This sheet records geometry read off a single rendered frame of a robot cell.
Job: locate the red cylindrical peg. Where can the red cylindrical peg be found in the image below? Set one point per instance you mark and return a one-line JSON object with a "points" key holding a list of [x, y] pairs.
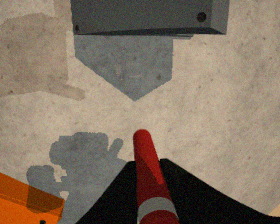
{"points": [[153, 198]]}

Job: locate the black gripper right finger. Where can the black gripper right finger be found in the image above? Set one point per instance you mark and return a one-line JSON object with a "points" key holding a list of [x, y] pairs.
{"points": [[198, 203]]}

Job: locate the grey sloped panel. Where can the grey sloped panel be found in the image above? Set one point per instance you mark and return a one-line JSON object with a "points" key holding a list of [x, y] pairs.
{"points": [[181, 18]]}

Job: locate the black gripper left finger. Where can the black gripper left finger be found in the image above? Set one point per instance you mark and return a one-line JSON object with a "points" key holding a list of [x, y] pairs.
{"points": [[118, 204]]}

